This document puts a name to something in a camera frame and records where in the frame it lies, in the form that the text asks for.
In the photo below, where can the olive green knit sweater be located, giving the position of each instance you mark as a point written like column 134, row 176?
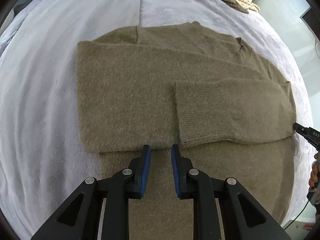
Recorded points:
column 229, row 109

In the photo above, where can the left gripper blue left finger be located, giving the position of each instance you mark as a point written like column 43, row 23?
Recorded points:
column 99, row 209

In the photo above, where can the smooth lavender duvet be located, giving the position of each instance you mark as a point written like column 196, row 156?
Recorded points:
column 42, row 159

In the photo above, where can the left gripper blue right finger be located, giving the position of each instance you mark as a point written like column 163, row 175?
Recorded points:
column 222, row 209

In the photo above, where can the lavender embossed bed blanket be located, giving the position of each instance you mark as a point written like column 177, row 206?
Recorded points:
column 225, row 25

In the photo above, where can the person right hand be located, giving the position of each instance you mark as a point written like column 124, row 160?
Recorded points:
column 313, row 180

